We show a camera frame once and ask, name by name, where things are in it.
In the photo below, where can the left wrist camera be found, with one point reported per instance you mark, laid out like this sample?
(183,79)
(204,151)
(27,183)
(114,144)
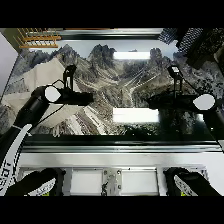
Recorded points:
(69,75)

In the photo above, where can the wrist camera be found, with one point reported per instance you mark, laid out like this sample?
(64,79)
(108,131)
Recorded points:
(176,76)
(69,75)

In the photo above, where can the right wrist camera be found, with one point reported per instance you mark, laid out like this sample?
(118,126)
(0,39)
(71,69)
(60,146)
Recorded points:
(176,76)

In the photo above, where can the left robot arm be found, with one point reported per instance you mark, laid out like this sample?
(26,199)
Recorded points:
(31,110)

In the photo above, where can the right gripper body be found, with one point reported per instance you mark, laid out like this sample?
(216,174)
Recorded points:
(176,101)

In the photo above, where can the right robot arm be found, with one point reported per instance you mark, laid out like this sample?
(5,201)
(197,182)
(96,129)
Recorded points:
(213,116)

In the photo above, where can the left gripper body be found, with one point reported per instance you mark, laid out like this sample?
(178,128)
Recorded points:
(74,98)

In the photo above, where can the silver frame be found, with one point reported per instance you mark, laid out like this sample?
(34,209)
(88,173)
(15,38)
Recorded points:
(133,156)

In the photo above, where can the heap of clothes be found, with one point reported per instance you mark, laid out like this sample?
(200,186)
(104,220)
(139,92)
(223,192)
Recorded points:
(200,43)

